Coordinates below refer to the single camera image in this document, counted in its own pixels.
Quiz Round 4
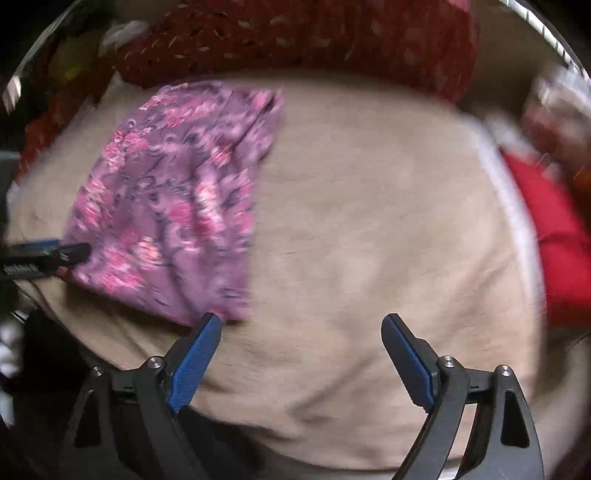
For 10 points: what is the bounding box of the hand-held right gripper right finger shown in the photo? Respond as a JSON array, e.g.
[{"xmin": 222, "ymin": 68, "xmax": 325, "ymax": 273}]
[{"xmin": 381, "ymin": 312, "xmax": 546, "ymax": 480}]

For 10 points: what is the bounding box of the plain red cloth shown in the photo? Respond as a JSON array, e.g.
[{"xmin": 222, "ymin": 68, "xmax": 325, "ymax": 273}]
[{"xmin": 503, "ymin": 152, "xmax": 591, "ymax": 326}]

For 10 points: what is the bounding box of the yellow object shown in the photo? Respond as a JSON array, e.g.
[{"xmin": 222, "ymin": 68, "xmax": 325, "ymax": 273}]
[{"xmin": 51, "ymin": 34, "xmax": 105, "ymax": 86}]

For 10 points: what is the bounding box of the pink floral garment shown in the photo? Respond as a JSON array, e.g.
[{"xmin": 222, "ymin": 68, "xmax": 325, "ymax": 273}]
[{"xmin": 62, "ymin": 79, "xmax": 284, "ymax": 326}]

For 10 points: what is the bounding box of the dark cloth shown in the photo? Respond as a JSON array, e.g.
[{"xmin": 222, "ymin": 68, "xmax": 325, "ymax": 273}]
[{"xmin": 9, "ymin": 309, "xmax": 264, "ymax": 480}]

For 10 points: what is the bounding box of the red patterned blanket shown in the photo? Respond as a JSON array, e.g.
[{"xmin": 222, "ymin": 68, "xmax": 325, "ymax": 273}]
[{"xmin": 18, "ymin": 0, "xmax": 481, "ymax": 181}]

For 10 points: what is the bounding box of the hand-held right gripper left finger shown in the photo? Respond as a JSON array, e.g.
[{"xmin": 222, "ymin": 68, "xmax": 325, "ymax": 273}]
[{"xmin": 58, "ymin": 312, "xmax": 223, "ymax": 480}]

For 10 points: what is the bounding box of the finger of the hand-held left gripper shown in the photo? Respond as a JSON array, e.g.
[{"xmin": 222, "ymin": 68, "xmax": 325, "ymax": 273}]
[{"xmin": 0, "ymin": 238, "xmax": 92, "ymax": 283}]

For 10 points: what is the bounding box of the white crumpled cloth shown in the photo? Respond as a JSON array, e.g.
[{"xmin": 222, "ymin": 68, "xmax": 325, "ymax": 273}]
[{"xmin": 99, "ymin": 21, "xmax": 151, "ymax": 54}]

